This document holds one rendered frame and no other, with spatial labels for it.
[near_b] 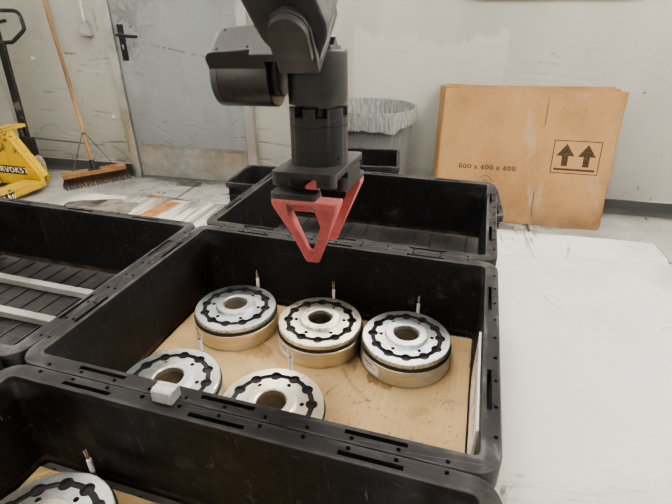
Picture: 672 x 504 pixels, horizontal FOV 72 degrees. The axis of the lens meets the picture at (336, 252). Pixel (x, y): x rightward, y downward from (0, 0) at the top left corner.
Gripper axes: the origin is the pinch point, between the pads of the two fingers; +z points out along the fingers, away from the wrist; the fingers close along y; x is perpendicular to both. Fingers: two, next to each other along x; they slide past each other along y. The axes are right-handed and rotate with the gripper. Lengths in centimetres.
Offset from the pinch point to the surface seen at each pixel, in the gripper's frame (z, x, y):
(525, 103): 15, 38, -264
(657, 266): 25, 55, -63
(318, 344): 10.8, 0.5, 3.7
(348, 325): 10.8, 2.8, -0.8
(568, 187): 63, 70, -259
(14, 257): 12, -57, -7
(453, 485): 5.3, 16.2, 22.5
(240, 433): 4.9, 1.5, 22.8
